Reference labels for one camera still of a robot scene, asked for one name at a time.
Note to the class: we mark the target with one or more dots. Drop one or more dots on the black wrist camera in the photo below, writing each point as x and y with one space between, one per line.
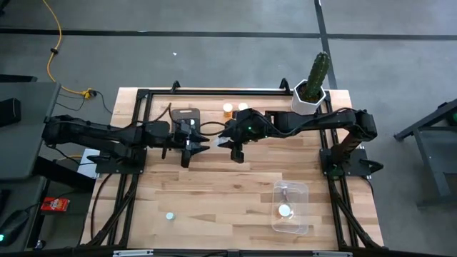
246 123
181 128

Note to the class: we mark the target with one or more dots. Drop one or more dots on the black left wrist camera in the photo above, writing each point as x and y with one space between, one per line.
181 128

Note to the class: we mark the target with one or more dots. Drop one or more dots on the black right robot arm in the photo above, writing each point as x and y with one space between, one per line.
314 119

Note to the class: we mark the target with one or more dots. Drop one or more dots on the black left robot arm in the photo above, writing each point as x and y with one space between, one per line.
107 133

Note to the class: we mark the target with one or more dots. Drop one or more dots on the small clear pill bottle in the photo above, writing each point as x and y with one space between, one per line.
284 194

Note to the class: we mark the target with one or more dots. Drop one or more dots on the red snack packet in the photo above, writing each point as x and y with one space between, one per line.
55 204

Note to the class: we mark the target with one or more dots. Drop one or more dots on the clear plastic bin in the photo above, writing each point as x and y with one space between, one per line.
300 225

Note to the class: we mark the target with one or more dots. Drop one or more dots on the tall green cactus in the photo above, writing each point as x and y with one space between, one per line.
317 75

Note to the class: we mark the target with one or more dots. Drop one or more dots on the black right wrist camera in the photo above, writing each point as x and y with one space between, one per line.
246 123

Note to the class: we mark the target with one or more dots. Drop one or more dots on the white paper sheet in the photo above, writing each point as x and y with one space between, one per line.
85 167

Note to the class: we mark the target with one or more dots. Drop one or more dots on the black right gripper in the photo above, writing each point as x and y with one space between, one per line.
239 151

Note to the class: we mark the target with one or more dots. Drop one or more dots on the white hexagonal planter pot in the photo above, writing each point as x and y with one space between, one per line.
300 105

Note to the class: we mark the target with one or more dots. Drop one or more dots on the grey metal desk frame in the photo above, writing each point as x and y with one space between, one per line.
428 160

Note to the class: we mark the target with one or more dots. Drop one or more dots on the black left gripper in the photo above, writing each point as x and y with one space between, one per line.
184 157

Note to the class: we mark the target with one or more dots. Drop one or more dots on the small white bottle cap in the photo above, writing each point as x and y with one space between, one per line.
170 216

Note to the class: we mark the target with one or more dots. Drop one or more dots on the black aluminium table frame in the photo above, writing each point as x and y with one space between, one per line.
214 92

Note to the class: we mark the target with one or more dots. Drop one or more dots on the black box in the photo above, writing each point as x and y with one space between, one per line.
9 112

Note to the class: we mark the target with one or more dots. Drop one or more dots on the silver aluminium extrusion bar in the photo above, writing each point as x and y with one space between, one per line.
332 254
132 253

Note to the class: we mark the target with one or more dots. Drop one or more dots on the smoky grey plastic bin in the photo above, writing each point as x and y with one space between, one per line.
184 115

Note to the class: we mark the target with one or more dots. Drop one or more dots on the grey office desk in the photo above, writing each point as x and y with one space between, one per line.
28 142

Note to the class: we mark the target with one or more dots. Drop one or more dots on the pale pill bottle white cap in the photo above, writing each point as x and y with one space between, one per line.
222 140

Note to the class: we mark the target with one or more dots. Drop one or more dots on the black device green light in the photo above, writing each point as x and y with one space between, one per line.
12 225

